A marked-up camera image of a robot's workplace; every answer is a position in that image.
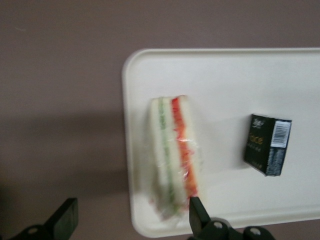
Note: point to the triangle sandwich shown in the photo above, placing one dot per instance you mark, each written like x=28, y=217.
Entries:
x=172, y=150

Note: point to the cream plastic tray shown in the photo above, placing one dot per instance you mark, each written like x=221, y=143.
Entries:
x=225, y=87

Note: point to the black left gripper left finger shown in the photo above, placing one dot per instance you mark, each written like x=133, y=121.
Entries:
x=62, y=220

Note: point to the small black carton with barcode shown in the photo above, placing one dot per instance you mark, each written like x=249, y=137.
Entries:
x=260, y=142

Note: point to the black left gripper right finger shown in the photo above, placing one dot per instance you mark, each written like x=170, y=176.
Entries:
x=200, y=220

